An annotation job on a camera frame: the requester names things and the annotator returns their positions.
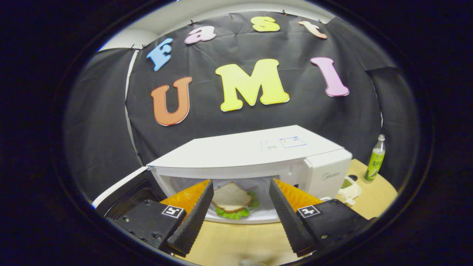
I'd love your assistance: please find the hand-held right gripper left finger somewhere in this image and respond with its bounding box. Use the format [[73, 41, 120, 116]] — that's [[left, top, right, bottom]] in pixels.
[[111, 180, 214, 258]]

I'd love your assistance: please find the bread and lettuce sandwich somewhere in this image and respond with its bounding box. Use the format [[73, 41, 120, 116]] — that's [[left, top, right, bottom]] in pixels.
[[211, 181, 260, 220]]

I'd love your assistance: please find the white divided dish with beans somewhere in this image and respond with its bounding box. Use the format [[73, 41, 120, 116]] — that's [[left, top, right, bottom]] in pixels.
[[334, 176, 362, 206]]

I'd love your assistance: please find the black backdrop cloth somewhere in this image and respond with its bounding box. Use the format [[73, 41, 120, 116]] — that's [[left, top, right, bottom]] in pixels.
[[64, 11, 420, 202]]

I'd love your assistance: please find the white microwave oven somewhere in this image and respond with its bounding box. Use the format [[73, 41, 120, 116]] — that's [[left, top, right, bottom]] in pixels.
[[92, 125, 353, 224]]

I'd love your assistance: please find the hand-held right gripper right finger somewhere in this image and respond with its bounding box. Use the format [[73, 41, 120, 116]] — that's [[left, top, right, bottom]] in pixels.
[[269, 179, 370, 258]]

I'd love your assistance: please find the green drink bottle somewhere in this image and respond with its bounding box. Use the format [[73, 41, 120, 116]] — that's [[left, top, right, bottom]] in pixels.
[[364, 134, 386, 182]]

